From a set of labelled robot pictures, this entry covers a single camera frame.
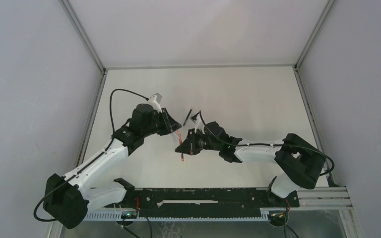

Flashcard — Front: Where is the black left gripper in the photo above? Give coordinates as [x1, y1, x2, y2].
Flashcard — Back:
[142, 108, 182, 138]

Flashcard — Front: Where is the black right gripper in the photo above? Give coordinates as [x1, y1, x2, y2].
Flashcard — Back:
[177, 127, 221, 155]

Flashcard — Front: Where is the red pen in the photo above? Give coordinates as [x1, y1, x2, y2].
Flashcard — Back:
[176, 130, 184, 162]

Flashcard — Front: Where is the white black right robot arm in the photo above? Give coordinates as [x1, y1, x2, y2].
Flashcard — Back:
[175, 121, 327, 206]

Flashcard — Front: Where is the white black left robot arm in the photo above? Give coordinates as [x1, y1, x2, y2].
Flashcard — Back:
[40, 104, 182, 229]

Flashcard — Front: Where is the black pen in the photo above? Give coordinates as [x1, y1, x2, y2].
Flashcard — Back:
[183, 109, 192, 126]

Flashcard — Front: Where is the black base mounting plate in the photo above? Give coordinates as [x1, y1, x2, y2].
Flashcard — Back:
[110, 187, 300, 215]

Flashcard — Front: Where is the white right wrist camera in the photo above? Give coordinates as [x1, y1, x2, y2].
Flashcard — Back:
[191, 112, 204, 132]

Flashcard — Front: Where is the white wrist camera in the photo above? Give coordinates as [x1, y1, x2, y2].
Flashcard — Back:
[146, 93, 162, 113]
[191, 112, 204, 132]

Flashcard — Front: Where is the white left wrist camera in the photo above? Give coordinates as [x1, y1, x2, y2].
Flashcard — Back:
[146, 93, 162, 113]

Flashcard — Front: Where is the black left camera cable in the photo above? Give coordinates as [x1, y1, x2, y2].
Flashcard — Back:
[33, 88, 150, 223]

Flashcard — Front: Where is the white slotted cable duct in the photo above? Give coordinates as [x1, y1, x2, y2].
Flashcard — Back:
[84, 209, 270, 222]

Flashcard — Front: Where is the aluminium frame rail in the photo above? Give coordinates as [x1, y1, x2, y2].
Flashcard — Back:
[293, 65, 339, 187]

